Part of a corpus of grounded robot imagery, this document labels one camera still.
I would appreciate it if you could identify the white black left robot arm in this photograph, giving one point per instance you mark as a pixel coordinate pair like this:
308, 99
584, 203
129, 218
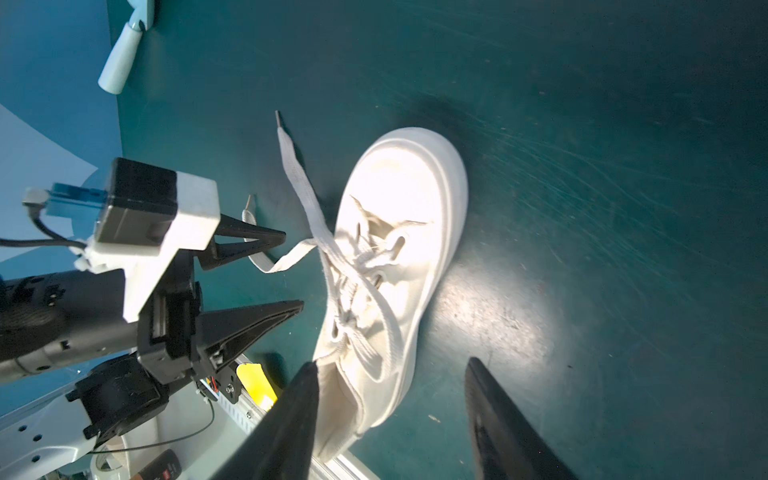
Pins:
62, 319

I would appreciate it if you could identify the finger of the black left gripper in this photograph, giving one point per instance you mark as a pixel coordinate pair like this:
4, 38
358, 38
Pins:
222, 336
234, 240

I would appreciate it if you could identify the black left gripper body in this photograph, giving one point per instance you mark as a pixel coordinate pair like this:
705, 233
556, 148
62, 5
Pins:
178, 343

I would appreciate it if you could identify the yellow toy shovel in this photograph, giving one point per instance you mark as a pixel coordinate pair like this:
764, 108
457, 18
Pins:
258, 386

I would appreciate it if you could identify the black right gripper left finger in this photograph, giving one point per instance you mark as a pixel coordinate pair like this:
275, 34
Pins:
281, 445

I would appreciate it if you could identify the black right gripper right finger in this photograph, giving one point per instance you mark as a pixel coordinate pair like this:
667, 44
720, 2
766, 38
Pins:
505, 445

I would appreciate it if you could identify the light blue toy spatula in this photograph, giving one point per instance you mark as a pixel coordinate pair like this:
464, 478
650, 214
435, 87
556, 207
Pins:
122, 56

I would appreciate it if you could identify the white canvas sneaker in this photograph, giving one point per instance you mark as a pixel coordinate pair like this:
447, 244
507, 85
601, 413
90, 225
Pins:
400, 219

